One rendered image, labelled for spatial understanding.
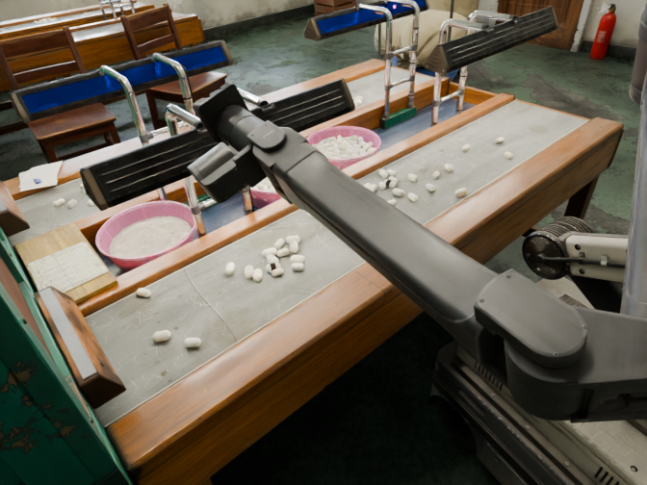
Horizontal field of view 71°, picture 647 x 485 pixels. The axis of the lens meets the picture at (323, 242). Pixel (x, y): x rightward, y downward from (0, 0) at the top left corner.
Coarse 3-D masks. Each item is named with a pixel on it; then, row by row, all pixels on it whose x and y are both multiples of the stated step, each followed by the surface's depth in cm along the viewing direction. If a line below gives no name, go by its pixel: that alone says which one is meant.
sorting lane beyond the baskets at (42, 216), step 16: (368, 80) 216; (400, 80) 214; (416, 80) 212; (352, 96) 200; (368, 96) 199; (48, 192) 147; (64, 192) 147; (80, 192) 146; (32, 208) 140; (48, 208) 140; (64, 208) 139; (80, 208) 139; (96, 208) 138; (32, 224) 133; (48, 224) 132; (64, 224) 132; (16, 240) 127
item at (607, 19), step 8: (608, 16) 424; (600, 24) 431; (608, 24) 426; (600, 32) 433; (608, 32) 430; (600, 40) 436; (608, 40) 435; (592, 48) 446; (600, 48) 440; (592, 56) 447; (600, 56) 443
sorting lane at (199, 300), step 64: (512, 128) 167; (576, 128) 164; (384, 192) 137; (448, 192) 135; (256, 256) 116; (320, 256) 115; (128, 320) 100; (192, 320) 99; (256, 320) 98; (128, 384) 87
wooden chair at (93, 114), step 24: (0, 48) 253; (24, 48) 261; (48, 48) 268; (72, 48) 273; (24, 72) 265; (48, 72) 273; (48, 120) 272; (72, 120) 271; (96, 120) 267; (48, 144) 257
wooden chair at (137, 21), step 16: (128, 16) 287; (144, 16) 299; (160, 16) 309; (128, 32) 289; (176, 32) 321; (144, 48) 303; (176, 48) 327; (192, 80) 319; (208, 80) 315; (224, 80) 325; (160, 96) 309; (176, 96) 302; (160, 128) 330
